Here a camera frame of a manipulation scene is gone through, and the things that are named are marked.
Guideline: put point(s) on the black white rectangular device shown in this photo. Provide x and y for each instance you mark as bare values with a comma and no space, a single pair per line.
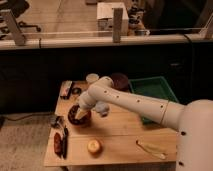
66,89

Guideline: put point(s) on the green plastic bin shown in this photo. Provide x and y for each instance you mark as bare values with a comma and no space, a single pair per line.
156,87

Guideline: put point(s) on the pale banana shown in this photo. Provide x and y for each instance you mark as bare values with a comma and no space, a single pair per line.
152,149

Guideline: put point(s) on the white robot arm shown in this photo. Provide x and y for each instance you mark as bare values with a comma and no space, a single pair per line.
193,122

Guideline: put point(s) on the dark brown round bowl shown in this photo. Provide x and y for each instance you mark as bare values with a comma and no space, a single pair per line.
120,81

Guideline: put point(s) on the white cardboard box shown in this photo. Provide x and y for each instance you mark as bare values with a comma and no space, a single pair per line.
105,11

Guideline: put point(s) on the grey metal clip tool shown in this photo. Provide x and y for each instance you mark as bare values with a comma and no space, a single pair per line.
56,122

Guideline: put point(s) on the red sausage toy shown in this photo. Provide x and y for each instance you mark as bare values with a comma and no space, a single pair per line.
57,144

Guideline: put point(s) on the black marker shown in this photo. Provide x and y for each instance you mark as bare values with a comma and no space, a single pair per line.
64,143

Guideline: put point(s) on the dark red grape bunch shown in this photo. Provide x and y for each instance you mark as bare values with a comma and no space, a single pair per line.
72,113

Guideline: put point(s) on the grey slanted post left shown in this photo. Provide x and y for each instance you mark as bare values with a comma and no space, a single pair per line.
13,27

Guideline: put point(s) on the grey vertical post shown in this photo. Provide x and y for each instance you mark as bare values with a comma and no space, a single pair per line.
117,24

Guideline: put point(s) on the black office chair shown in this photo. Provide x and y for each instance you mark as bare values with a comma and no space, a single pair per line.
18,7

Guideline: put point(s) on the white cup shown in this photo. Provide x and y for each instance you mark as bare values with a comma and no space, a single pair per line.
91,78

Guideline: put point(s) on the small grey white toy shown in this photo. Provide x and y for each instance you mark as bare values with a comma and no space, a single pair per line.
102,108

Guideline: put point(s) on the yellow round fruit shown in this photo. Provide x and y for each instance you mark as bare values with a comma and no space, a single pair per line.
94,146

